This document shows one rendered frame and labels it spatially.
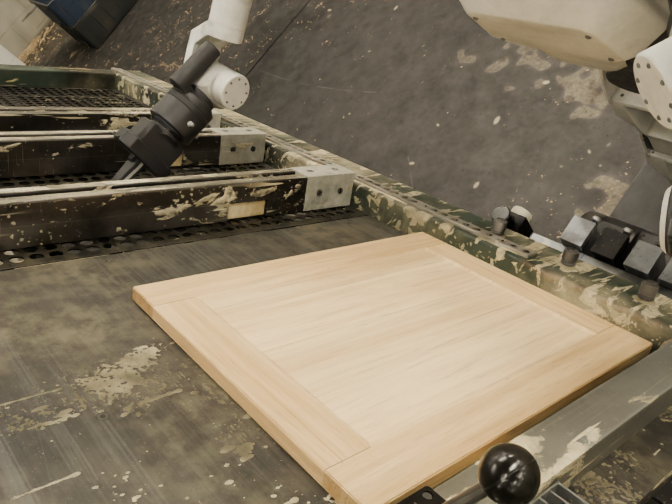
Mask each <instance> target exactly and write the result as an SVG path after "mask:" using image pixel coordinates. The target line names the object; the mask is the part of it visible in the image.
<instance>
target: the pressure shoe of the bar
mask: <svg viewBox="0 0 672 504"><path fill-rule="evenodd" d="M264 206H265V200H262V201H253V202H244V203H235V204H228V210H227V219H233V218H241V217H248V216H256V215H263V214H264Z"/></svg>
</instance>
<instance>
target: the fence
mask: <svg viewBox="0 0 672 504"><path fill-rule="evenodd" d="M671 405H672V341H670V342H669V343H667V344H666V345H664V346H662V347H661V348H659V349H658V350H656V351H654V352H653V353H651V354H649V355H648V356H646V357H645V358H643V359H641V360H640V361H638V362H637V363H635V364H633V365H632V366H630V367H629V368H627V369H625V370H624V371H622V372H621V373H619V374H617V375H616V376H614V377H612V378H611V379H609V380H608V381H606V382H604V383H603V384H601V385H600V386H598V387H596V388H595V389H593V390H592V391H590V392H588V393H587V394H585V395H584V396H582V397H580V398H579V399H577V400H575V401H574V402H572V403H571V404H569V405H567V406H566V407H564V408H563V409H561V410H559V411H558V412H556V413H555V414H553V415H551V416H550V417H548V418H547V419H545V420H543V421H542V422H540V423H538V424H537V425H535V426H534V427H532V428H530V429H529V430H527V431H526V432H524V433H522V434H521V435H519V436H518V437H516V438H514V439H513V440H511V441H510V442H508V443H514V444H517V445H520V446H522V447H524V448H525V449H527V450H528V451H529V452H530V453H531V454H532V455H533V457H534V458H535V459H536V461H537V463H538V465H539V468H540V472H541V484H540V487H539V490H538V492H537V494H536V495H535V497H534V498H533V499H535V498H536V497H537V496H539V495H540V494H541V493H542V492H544V491H545V490H546V489H547V488H549V487H550V486H552V485H553V484H554V483H555V482H557V481H560V483H561V484H562V485H564V486H565V487H567V488H568V487H570V486H571V485H572V484H573V483H575V482H576V481H577V480H578V479H580V478H581V477H582V476H583V475H585V474H586V473H587V472H588V471H590V470H591V469H592V468H593V467H595V466H596V465H597V464H598V463H600V462H601V461H602V460H603V459H605V458H606V457H607V456H608V455H610V454H611V453H612V452H613V451H615V450H616V449H617V448H618V447H620V446H621V445H622V444H623V443H625V442H626V441H627V440H628V439H630V438H631V437H632V436H633V435H635V434H636V433H637V432H638V431H640V430H641V429H642V428H643V427H645V426H646V425H647V424H648V423H650V422H651V421H652V420H653V419H655V418H656V417H657V416H658V415H660V414H661V413H662V412H663V411H665V410H666V409H667V408H668V407H670V406H671ZM479 462H480V460H479V461H477V462H476V463H474V464H473V465H471V466H469V467H468V468H466V469H465V470H463V471H461V472H460V473H458V474H456V475H455V476H453V477H452V478H450V479H448V480H447V481H445V482H444V483H442V484H440V485H439V486H437V487H436V488H434V489H433V490H434V491H435V492H436V493H438V494H439V495H440V496H441V497H442V498H444V499H445V500H446V501H447V500H449V499H451V498H452V497H454V496H456V495H457V494H459V493H461V492H463V491H464V490H466V489H468V488H469V487H471V486H473V485H474V484H476V483H478V482H479V479H478V465H479ZM533 499H532V500H533ZM532 500H531V501H532ZM531 501H530V502H531Z"/></svg>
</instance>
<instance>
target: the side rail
mask: <svg viewBox="0 0 672 504"><path fill-rule="evenodd" d="M115 76H116V74H115V73H113V72H111V71H109V70H106V69H88V68H68V67H48V66H27V65H7V64H0V86H25V87H60V88H96V89H115Z"/></svg>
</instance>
